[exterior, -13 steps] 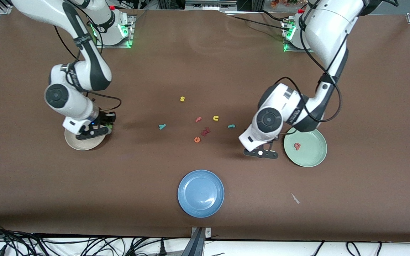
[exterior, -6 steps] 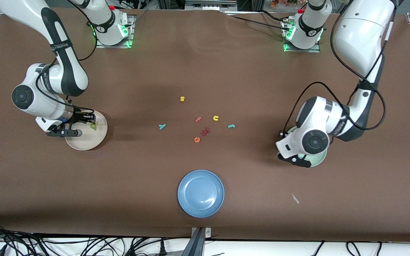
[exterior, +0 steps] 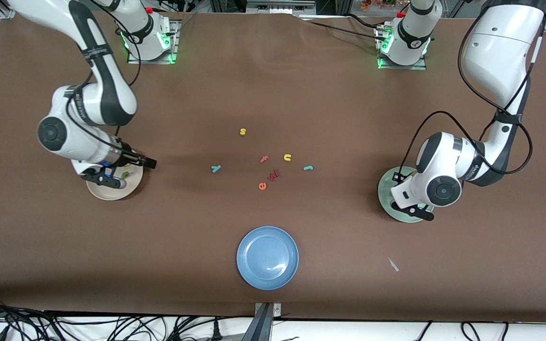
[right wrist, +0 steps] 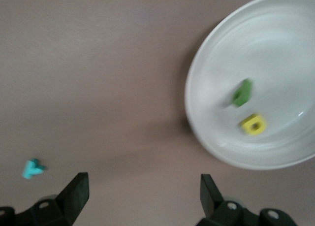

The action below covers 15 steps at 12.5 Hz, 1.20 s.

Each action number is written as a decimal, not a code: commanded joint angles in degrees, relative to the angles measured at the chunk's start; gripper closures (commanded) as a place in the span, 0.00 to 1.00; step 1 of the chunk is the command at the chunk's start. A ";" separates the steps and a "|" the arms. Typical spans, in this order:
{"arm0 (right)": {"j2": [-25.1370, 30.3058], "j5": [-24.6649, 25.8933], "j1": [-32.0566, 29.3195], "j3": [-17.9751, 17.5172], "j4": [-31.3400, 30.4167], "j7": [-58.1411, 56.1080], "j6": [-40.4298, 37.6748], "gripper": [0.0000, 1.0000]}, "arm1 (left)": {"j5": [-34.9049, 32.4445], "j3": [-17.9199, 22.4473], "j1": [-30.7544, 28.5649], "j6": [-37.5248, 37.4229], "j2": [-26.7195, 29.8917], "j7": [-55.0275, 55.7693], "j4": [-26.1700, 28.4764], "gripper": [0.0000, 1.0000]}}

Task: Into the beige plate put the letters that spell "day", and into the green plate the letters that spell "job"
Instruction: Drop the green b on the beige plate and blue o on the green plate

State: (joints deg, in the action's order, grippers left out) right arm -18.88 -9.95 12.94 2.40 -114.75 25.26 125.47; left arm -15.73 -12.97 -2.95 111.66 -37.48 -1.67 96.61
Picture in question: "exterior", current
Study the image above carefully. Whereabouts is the pale green round plate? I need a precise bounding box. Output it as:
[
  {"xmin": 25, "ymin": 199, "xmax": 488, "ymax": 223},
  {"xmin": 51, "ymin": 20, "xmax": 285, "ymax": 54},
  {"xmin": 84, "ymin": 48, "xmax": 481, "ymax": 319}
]
[{"xmin": 378, "ymin": 166, "xmax": 437, "ymax": 223}]

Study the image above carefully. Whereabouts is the beige round plate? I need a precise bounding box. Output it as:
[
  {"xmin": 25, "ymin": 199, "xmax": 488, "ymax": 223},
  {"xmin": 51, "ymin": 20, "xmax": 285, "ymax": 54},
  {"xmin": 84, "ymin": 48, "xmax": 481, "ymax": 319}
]
[{"xmin": 87, "ymin": 163, "xmax": 144, "ymax": 201}]

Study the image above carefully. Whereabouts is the brown table cover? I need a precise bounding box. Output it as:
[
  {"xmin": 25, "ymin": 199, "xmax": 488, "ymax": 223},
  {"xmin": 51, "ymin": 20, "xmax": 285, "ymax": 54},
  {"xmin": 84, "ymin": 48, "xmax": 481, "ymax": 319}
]
[{"xmin": 0, "ymin": 12, "xmax": 546, "ymax": 323}]

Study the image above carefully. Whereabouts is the blue round plate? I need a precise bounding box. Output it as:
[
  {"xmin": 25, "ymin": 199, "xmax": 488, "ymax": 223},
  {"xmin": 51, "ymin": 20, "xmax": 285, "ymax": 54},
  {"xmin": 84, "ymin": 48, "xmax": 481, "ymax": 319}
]
[{"xmin": 237, "ymin": 226, "xmax": 300, "ymax": 290}]

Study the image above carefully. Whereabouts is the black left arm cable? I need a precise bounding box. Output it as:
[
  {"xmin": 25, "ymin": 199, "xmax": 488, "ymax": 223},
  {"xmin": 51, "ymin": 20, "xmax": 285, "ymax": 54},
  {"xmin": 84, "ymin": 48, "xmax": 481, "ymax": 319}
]
[{"xmin": 396, "ymin": 0, "xmax": 546, "ymax": 183}]

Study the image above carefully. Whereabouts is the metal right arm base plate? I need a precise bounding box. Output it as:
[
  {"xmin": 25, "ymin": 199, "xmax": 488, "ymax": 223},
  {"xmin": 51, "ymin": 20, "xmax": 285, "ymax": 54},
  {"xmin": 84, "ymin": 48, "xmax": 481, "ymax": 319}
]
[{"xmin": 127, "ymin": 19, "xmax": 180, "ymax": 64}]

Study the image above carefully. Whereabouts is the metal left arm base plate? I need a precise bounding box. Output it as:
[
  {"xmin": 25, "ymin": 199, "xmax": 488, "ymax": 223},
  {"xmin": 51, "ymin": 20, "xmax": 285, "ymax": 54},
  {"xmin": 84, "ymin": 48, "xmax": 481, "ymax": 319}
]
[{"xmin": 376, "ymin": 26, "xmax": 428, "ymax": 71}]

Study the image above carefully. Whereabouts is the thin black hanging cable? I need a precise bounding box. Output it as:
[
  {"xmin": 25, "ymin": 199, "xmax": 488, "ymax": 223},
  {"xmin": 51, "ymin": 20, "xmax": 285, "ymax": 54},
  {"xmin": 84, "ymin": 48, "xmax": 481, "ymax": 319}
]
[{"xmin": 414, "ymin": 321, "xmax": 433, "ymax": 341}]

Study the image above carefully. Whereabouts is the black cable on table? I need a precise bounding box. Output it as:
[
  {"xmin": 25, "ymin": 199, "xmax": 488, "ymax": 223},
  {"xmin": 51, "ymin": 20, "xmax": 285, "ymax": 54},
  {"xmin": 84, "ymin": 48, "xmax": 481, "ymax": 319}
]
[{"xmin": 297, "ymin": 13, "xmax": 392, "ymax": 43}]

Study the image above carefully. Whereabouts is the grey metal table bracket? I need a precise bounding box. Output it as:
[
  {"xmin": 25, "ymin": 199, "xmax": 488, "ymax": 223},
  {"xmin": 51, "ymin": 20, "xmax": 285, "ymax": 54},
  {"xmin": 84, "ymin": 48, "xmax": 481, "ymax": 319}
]
[{"xmin": 242, "ymin": 302, "xmax": 282, "ymax": 341}]

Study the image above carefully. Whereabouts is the grey metal equipment frame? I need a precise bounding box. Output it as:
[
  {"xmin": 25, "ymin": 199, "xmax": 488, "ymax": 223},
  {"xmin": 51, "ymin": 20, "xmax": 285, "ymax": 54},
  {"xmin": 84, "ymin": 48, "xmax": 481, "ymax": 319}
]
[{"xmin": 247, "ymin": 0, "xmax": 316, "ymax": 14}]

